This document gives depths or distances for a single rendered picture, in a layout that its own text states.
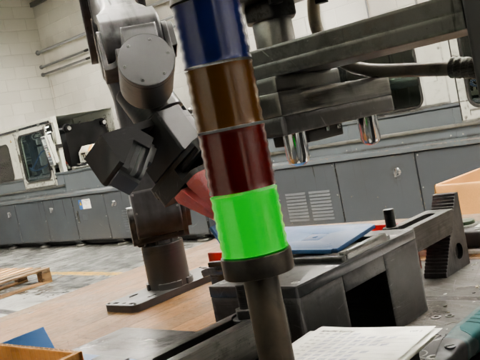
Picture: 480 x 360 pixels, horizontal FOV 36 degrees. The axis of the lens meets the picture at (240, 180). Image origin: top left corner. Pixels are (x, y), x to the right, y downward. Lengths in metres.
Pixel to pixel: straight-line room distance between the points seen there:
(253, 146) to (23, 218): 10.33
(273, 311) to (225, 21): 0.16
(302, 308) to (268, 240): 0.22
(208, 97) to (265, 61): 0.27
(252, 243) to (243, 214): 0.02
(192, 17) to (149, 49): 0.36
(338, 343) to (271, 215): 0.19
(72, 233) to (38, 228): 0.84
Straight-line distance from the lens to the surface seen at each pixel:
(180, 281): 1.08
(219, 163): 0.39
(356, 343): 0.55
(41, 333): 0.83
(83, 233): 9.49
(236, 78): 0.39
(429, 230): 0.86
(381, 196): 6.14
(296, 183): 6.66
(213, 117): 0.39
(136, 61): 0.75
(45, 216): 10.18
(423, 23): 0.57
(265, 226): 0.39
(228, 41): 0.39
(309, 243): 0.71
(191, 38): 0.40
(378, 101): 0.73
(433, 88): 5.78
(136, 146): 0.76
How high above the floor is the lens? 1.12
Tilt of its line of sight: 4 degrees down
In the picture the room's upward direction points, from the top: 11 degrees counter-clockwise
